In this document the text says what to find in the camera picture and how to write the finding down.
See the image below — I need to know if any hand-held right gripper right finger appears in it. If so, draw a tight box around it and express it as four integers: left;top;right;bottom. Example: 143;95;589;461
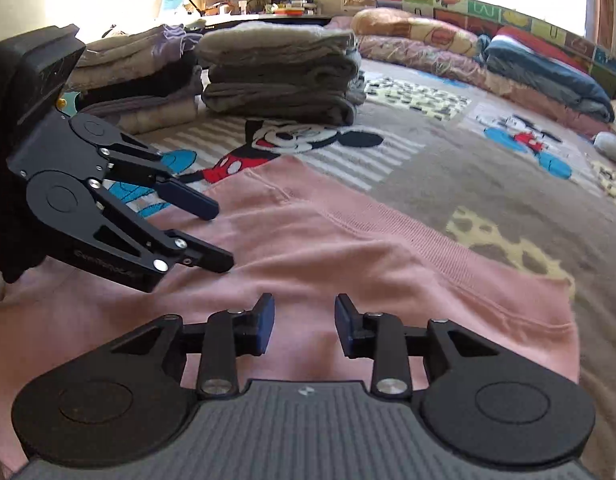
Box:
335;292;494;398

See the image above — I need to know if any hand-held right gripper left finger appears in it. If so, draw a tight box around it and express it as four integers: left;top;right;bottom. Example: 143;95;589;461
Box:
108;292;276;400

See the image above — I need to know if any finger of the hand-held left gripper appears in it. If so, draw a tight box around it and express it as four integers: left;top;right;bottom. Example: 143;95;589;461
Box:
72;180;235;293
100;130;219;221

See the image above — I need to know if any pink sweatshirt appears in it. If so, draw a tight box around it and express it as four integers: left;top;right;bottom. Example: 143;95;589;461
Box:
0;155;581;476

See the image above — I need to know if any stack of floral folded clothes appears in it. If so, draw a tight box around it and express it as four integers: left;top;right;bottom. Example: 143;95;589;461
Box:
65;24;205;136

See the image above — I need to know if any stack of grey folded clothes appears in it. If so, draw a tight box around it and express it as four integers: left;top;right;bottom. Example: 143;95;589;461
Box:
195;26;363;126

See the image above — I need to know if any dark desk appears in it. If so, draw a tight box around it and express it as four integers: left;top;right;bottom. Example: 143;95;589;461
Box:
183;12;333;31

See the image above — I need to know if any cartoon mouse printed blanket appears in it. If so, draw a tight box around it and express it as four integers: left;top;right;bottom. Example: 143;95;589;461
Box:
132;57;616;480

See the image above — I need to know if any pile of small desk things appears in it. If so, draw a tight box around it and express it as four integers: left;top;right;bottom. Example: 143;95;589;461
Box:
238;0;319;16

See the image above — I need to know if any light blue plush toy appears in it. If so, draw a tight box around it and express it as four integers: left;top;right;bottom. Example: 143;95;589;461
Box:
593;130;616;166

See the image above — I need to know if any red white blue folded quilt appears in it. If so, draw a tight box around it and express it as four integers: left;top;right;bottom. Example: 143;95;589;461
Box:
475;25;616;123

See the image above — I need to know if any colourful alphabet wall panel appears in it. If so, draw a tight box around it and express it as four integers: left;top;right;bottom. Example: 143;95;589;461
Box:
375;0;616;98

